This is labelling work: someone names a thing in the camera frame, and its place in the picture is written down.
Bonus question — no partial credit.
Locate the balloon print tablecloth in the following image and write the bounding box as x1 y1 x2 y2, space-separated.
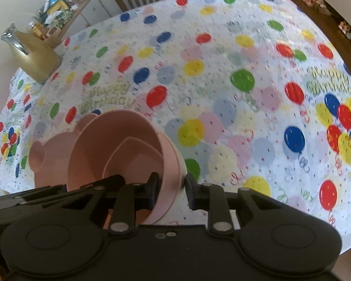
0 0 351 255

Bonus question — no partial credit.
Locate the pink bowl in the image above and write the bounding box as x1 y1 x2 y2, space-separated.
67 109 185 226

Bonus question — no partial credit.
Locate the small pink dish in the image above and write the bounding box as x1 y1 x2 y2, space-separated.
103 136 164 182

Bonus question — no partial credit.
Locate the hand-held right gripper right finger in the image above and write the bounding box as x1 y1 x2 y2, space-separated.
186 174 284 236

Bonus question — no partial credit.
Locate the pink bear-shaped plate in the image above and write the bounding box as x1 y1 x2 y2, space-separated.
29 114 98 189

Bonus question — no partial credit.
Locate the beige thermos jug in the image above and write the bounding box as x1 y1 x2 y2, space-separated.
0 23 62 85

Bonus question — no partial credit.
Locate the white wood-topped sideboard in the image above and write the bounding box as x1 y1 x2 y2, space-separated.
44 0 112 49

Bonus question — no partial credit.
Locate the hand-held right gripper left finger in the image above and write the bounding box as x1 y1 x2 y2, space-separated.
55 173 160 236

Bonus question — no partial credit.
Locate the yellow blue toy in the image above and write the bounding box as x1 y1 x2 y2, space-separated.
45 0 69 14

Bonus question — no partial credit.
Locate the green patterned tissue box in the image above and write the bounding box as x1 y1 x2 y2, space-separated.
44 9 73 27

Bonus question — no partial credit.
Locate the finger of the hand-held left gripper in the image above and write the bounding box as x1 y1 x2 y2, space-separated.
102 175 126 187

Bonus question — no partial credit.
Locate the row of shoes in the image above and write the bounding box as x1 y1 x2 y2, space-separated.
292 0 351 57

